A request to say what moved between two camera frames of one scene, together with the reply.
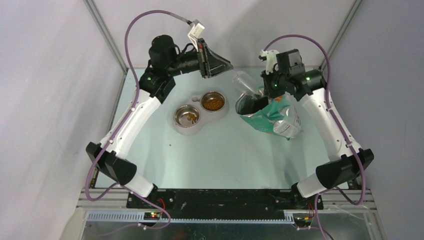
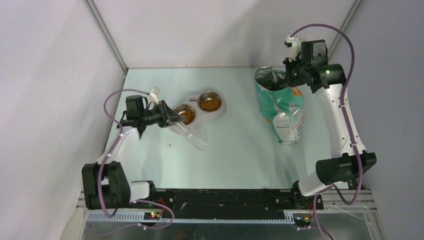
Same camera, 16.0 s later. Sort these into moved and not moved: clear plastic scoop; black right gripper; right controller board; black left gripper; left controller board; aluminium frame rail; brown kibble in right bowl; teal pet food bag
Moved: black left gripper; teal pet food bag; clear plastic scoop; black right gripper
Not moved: brown kibble in right bowl; right controller board; left controller board; aluminium frame rail
